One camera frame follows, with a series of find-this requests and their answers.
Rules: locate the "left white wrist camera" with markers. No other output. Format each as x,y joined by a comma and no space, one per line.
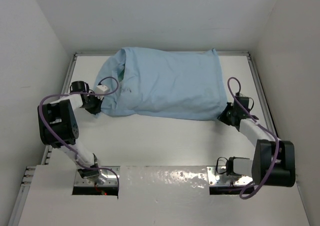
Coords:
101,89

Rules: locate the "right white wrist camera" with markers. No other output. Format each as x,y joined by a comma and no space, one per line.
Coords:
239,94

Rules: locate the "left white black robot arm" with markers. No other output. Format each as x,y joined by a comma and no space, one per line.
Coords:
59,129

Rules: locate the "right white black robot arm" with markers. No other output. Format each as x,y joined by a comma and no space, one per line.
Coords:
273,158

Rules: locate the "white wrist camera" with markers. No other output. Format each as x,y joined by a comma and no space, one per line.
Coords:
101,89
239,94

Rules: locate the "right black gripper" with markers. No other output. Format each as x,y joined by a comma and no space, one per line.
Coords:
222,117

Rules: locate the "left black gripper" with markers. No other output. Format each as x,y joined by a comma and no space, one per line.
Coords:
97,107

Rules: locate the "metal base plate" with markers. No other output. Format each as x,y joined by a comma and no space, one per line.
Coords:
107,176
220,180

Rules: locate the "green and blue satin pillowcase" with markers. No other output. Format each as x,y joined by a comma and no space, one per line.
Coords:
180,85

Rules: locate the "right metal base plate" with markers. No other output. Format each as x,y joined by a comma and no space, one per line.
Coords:
220,180

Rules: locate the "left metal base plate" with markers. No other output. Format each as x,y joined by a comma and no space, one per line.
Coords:
107,176

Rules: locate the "white front cover board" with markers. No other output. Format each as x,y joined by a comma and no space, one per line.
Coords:
155,196

